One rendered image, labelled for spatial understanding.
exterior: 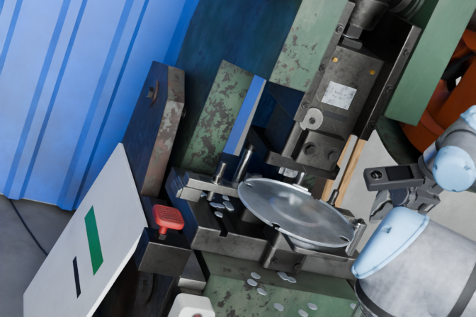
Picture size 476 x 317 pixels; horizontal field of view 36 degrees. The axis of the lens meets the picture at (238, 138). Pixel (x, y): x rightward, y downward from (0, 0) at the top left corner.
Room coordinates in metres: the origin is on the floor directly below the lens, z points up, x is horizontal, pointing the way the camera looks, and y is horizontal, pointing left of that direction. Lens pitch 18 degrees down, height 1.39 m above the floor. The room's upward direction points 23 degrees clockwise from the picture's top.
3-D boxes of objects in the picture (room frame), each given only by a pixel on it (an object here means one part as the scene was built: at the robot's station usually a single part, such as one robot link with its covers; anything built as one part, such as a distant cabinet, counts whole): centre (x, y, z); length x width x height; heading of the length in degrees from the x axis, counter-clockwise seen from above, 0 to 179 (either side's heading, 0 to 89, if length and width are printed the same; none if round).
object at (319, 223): (1.57, -0.19, 0.78); 0.29 x 0.29 x 0.01
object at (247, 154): (1.71, -0.04, 0.81); 0.02 x 0.02 x 0.14
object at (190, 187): (1.62, 0.02, 0.76); 0.17 x 0.06 x 0.10; 114
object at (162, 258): (1.35, 0.05, 0.62); 0.10 x 0.06 x 0.20; 114
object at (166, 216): (1.34, 0.07, 0.72); 0.07 x 0.06 x 0.08; 24
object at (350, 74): (1.65, -0.15, 1.04); 0.17 x 0.15 x 0.30; 24
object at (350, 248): (1.64, -0.35, 0.75); 0.03 x 0.03 x 0.10; 24
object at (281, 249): (1.53, -0.21, 0.72); 0.25 x 0.14 x 0.14; 24
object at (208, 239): (1.68, -0.14, 0.68); 0.45 x 0.30 x 0.06; 114
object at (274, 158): (1.69, -0.14, 0.86); 0.20 x 0.16 x 0.05; 114
